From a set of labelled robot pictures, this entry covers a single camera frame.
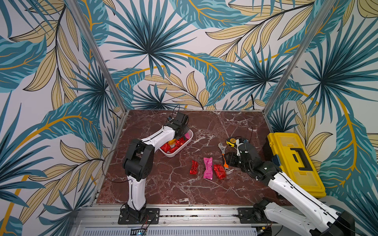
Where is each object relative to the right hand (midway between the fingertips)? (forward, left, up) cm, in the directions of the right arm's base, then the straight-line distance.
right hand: (227, 155), depth 79 cm
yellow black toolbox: (-6, -33, +2) cm, 34 cm away
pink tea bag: (+19, +21, -7) cm, 29 cm away
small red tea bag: (-3, +18, -11) cm, 21 cm away
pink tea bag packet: (-4, +10, -11) cm, 15 cm away
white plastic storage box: (+3, +29, +20) cm, 35 cm away
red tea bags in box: (+11, +35, -9) cm, 38 cm away
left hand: (+21, +22, -5) cm, 31 cm away
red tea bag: (-4, +2, -12) cm, 13 cm away
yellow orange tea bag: (+15, +31, -8) cm, 36 cm away
